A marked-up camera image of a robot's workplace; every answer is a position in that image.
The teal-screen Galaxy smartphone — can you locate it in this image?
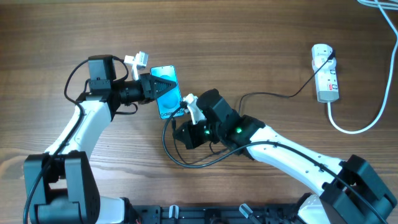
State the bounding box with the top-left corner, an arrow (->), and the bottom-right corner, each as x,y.
150,65 -> 182,119

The black USB charging cable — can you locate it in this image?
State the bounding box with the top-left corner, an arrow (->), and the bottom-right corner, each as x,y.
171,50 -> 336,166

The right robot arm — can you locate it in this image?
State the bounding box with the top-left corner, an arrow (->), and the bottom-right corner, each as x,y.
173,89 -> 397,223

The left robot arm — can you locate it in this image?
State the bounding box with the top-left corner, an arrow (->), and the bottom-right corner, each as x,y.
22,52 -> 178,223

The white USB charger plug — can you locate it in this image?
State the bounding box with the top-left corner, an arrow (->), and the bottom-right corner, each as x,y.
312,55 -> 336,72

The white power strip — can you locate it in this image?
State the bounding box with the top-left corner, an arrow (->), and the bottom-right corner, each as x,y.
312,44 -> 340,103

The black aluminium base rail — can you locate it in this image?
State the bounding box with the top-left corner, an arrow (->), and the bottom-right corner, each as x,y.
123,203 -> 303,224

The white power strip cord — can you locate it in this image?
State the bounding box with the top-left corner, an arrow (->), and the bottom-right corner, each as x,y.
326,0 -> 398,135

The white cable top right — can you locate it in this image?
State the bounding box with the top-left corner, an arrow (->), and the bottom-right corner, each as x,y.
356,0 -> 398,11

